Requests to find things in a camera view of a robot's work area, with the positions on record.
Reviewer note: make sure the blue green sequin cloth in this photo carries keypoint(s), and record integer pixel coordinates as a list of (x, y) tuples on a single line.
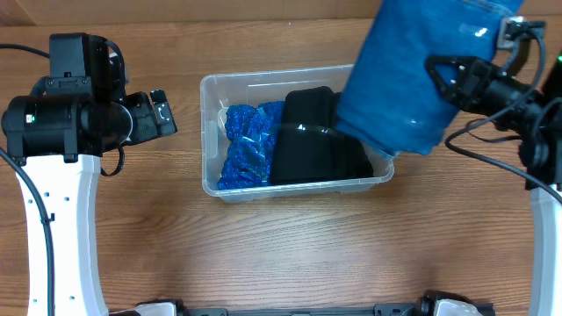
[(252, 132)]

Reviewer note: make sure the blue denim cloth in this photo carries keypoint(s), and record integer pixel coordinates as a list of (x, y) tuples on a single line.
[(389, 102)]

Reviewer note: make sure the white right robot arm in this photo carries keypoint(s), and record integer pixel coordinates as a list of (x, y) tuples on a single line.
[(536, 120)]

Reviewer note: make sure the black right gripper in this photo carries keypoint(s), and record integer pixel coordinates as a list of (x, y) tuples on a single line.
[(472, 76)]

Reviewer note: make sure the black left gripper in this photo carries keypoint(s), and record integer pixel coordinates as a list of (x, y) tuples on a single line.
[(150, 128)]

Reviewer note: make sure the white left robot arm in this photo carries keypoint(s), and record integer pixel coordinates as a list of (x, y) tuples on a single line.
[(55, 144)]

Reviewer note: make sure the black banded cloth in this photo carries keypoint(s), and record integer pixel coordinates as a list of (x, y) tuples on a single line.
[(308, 148)]

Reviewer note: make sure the clear plastic container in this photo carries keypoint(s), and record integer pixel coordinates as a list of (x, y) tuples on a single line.
[(220, 91)]

